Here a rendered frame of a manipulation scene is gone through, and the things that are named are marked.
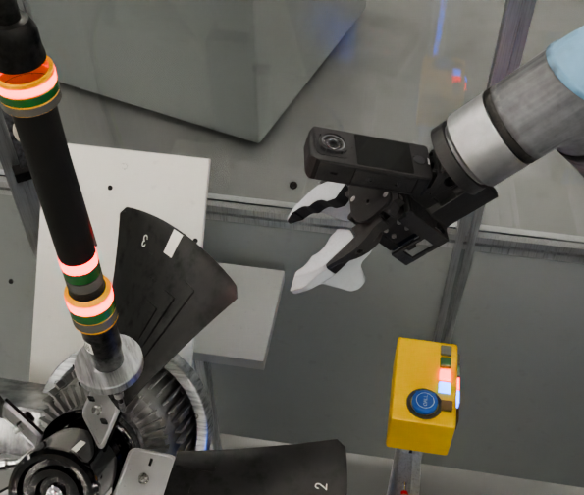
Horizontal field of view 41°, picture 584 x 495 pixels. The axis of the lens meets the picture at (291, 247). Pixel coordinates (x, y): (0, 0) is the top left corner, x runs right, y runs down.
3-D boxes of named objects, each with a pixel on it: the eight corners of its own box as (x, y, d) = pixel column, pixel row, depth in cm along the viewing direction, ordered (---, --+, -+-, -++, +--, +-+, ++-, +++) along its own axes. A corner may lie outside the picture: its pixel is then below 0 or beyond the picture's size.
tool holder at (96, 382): (63, 340, 84) (42, 280, 77) (127, 317, 86) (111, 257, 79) (85, 406, 79) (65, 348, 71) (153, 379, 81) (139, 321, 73)
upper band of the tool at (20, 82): (-4, 94, 58) (-16, 60, 56) (54, 80, 59) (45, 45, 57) (8, 127, 55) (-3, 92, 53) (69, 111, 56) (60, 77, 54)
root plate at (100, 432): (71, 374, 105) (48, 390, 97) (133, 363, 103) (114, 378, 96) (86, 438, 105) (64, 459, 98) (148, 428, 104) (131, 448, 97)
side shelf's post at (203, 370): (212, 483, 227) (184, 302, 167) (226, 485, 227) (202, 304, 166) (209, 496, 225) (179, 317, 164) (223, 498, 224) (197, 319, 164)
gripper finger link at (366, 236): (341, 283, 73) (405, 214, 71) (330, 276, 72) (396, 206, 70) (324, 255, 77) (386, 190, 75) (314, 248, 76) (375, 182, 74)
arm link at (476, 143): (492, 134, 64) (473, 72, 69) (446, 163, 66) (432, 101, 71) (540, 179, 68) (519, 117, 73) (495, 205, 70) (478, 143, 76)
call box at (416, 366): (392, 370, 139) (398, 334, 131) (449, 378, 137) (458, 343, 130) (384, 452, 128) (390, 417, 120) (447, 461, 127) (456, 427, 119)
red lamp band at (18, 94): (-12, 72, 56) (-15, 64, 56) (48, 57, 58) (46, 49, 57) (1, 105, 54) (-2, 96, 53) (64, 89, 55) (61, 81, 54)
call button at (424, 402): (411, 393, 124) (412, 387, 123) (437, 396, 123) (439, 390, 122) (410, 414, 121) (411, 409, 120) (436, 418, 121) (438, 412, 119)
